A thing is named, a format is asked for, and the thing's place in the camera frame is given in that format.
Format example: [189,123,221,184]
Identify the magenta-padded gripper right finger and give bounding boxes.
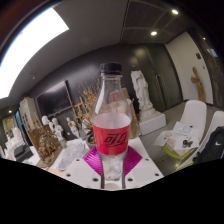
[122,145,164,190]

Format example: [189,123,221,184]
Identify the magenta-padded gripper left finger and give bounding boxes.
[63,145,103,190]

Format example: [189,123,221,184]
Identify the clear red-labelled drink bottle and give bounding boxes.
[91,61,133,183]

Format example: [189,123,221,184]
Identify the printed newspaper sheets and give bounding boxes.
[58,138,90,171]

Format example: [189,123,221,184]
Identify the small white plaster statue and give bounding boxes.
[65,116,81,140]
[51,117,65,141]
[41,114,55,133]

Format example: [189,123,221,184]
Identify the stack of papers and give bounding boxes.
[153,121,200,156]

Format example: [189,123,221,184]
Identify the wooden easel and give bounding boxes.
[71,96,89,130]

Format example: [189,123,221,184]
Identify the black printer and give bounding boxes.
[13,143,35,163]

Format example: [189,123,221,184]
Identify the large white plaster statue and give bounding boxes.
[130,69,167,136]

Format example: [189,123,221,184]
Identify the dried plant in grey pot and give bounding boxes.
[74,78,103,148]

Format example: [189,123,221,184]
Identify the black backpack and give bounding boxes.
[192,125,224,165]

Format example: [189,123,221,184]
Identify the white cabinet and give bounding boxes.
[18,97,40,131]

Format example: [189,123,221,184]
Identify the white chair with backpack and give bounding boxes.
[173,110,224,173]

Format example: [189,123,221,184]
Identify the dark double door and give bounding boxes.
[146,43,185,112]

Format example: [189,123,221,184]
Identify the wooden figure sculpture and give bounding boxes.
[190,66,207,104]

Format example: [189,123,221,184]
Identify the large ceiling light panel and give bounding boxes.
[0,7,71,100]

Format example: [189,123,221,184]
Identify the black wall screen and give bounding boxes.
[35,79,73,118]

